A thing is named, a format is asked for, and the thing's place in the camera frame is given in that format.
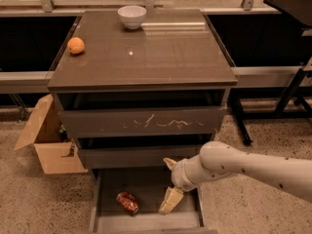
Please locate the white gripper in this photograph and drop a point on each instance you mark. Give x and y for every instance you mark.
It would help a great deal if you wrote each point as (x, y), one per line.
(178, 176)

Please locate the red coke can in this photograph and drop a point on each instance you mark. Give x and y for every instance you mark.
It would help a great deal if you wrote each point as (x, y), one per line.
(128, 201)

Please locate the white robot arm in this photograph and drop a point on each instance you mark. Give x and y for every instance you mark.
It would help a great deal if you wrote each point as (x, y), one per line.
(217, 160)

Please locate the grey open bottom drawer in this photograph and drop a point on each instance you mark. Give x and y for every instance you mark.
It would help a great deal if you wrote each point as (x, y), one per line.
(148, 185)

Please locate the grey top drawer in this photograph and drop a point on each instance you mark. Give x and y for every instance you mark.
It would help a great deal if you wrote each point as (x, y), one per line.
(145, 113)

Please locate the grey middle drawer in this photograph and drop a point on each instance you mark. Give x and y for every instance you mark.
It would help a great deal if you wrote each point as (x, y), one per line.
(138, 151)

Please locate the grey drawer cabinet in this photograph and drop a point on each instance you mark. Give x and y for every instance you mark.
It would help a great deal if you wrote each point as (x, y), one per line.
(171, 51)

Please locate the black metal table leg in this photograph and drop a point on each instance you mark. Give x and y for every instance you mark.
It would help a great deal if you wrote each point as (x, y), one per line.
(238, 113)

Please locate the brown cardboard box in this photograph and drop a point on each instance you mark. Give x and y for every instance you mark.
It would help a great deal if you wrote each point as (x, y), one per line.
(42, 132)

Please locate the orange fruit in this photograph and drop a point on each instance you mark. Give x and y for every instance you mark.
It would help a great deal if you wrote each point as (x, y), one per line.
(75, 46)

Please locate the white ceramic bowl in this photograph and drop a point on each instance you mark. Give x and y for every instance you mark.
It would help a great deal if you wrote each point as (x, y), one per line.
(132, 16)

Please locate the black side table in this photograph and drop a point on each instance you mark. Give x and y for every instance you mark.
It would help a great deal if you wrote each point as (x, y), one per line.
(300, 10)

